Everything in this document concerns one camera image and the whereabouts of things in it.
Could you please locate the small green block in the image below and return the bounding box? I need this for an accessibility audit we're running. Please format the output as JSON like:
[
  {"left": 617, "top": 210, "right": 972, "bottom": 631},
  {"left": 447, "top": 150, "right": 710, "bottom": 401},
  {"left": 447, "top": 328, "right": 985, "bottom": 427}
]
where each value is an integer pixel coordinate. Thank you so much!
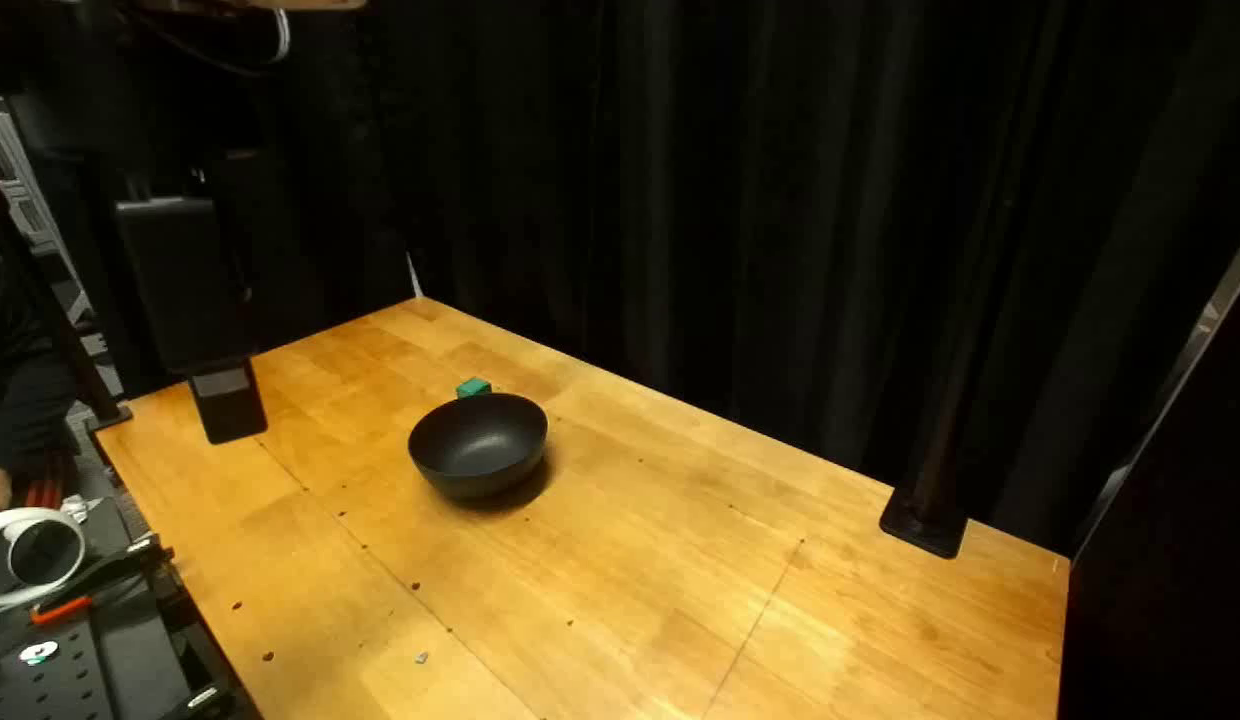
[{"left": 456, "top": 377, "right": 492, "bottom": 401}]

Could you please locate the black bowl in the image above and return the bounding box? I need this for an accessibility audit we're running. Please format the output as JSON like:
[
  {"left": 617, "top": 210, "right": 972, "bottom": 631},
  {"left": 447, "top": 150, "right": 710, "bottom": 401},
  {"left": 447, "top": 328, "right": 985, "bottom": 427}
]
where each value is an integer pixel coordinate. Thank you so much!
[{"left": 409, "top": 393, "right": 549, "bottom": 501}]

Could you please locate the black pole with base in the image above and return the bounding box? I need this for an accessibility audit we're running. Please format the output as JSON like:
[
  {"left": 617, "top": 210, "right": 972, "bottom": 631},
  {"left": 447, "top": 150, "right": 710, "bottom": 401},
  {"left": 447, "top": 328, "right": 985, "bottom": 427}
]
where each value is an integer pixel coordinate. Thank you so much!
[{"left": 880, "top": 0, "right": 1051, "bottom": 560}]

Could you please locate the black perforated side shelf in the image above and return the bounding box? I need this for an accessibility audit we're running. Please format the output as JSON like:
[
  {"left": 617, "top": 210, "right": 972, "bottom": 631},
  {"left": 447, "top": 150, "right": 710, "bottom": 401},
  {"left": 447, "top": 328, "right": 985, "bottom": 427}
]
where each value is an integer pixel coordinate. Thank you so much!
[{"left": 0, "top": 434, "right": 257, "bottom": 720}]

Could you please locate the person in dark clothes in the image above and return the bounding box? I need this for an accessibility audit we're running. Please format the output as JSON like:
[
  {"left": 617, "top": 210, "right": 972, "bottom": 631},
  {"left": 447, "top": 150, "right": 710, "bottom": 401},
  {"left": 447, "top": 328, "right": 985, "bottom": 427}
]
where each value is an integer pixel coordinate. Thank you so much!
[{"left": 0, "top": 255, "right": 75, "bottom": 512}]

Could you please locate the black panel right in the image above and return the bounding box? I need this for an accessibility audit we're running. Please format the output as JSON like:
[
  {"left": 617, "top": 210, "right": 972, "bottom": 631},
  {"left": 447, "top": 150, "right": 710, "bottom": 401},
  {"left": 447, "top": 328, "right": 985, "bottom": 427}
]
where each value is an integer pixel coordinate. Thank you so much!
[{"left": 1054, "top": 250, "right": 1240, "bottom": 720}]

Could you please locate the white VR headset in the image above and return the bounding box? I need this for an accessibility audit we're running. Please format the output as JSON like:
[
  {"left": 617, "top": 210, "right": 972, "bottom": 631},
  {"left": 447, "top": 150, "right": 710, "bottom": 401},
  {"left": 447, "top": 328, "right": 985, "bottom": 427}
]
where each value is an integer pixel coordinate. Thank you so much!
[{"left": 0, "top": 508, "right": 89, "bottom": 606}]

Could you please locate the orange handled tool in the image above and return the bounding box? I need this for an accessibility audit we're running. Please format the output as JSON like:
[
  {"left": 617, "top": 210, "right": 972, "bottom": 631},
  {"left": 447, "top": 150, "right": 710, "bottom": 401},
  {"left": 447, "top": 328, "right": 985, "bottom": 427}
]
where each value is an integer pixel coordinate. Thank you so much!
[{"left": 27, "top": 597, "right": 96, "bottom": 626}]

